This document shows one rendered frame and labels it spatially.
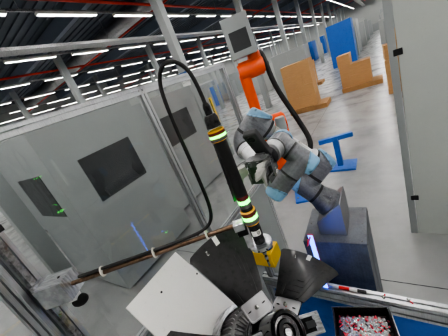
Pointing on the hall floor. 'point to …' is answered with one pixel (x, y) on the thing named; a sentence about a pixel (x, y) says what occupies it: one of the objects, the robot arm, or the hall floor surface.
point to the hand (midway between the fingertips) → (241, 178)
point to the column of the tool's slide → (42, 324)
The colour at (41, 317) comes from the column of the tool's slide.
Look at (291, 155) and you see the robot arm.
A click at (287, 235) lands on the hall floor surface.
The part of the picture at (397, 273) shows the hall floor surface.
